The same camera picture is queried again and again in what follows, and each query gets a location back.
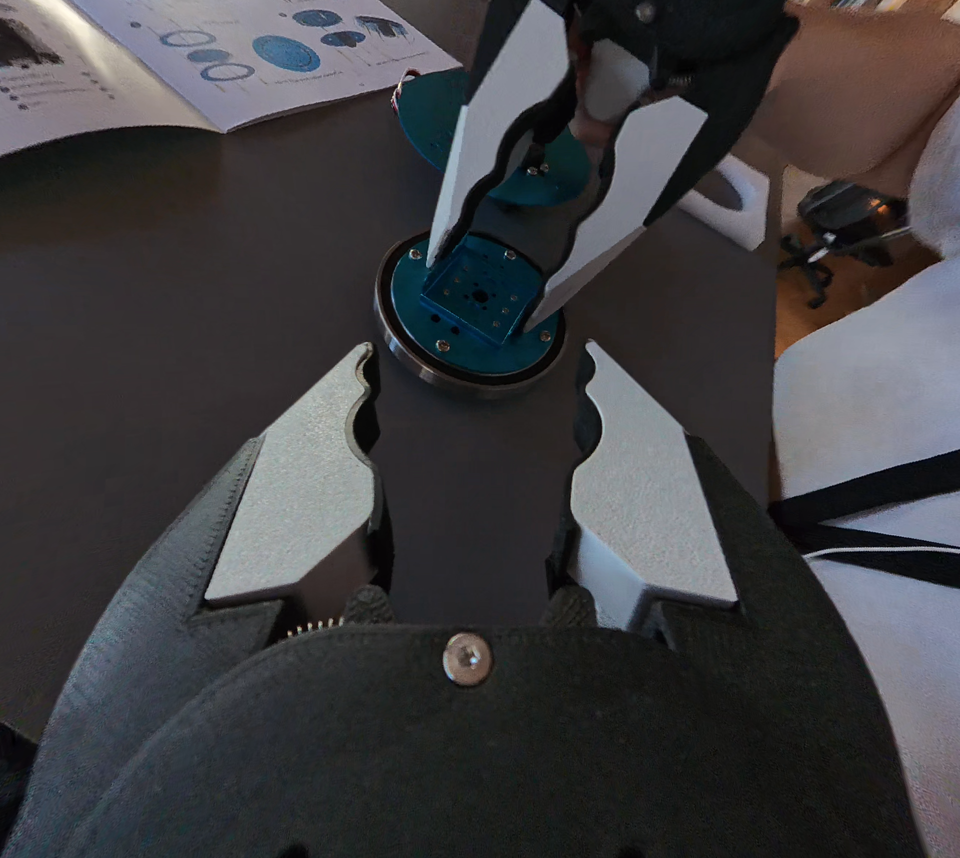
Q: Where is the person's right hand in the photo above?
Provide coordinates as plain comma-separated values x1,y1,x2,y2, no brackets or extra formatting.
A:
568,36,612,150

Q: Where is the thin white cable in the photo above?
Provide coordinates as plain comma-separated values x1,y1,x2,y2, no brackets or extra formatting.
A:
804,544,960,565

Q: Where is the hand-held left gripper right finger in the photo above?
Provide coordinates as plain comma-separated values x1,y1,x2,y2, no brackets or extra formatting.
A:
551,339,741,633

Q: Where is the open instruction booklet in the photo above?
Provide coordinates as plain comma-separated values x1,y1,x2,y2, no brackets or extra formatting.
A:
0,0,464,158

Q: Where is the teal round bearing base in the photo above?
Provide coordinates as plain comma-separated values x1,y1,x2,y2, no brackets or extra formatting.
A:
373,230,569,399

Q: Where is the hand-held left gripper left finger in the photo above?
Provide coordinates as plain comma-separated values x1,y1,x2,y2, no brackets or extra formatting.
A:
204,342,394,610

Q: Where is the black office chair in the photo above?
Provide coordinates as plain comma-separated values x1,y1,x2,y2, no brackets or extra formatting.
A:
778,179,912,310

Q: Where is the black desk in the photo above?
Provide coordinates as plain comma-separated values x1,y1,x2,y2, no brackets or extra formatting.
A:
0,0,781,747

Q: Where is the black shoulder strap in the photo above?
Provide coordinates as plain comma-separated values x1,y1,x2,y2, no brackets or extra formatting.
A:
768,449,960,589

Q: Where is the person's right forearm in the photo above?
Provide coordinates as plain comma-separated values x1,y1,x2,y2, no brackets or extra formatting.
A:
750,3,950,177

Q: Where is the person's white shirt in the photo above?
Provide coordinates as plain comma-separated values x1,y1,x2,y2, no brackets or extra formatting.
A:
772,100,960,858

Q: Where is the teal metal disc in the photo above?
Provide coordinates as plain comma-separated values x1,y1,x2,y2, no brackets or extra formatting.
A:
486,121,591,208

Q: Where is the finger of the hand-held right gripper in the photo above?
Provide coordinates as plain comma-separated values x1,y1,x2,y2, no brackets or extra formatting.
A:
426,0,579,270
525,94,710,334

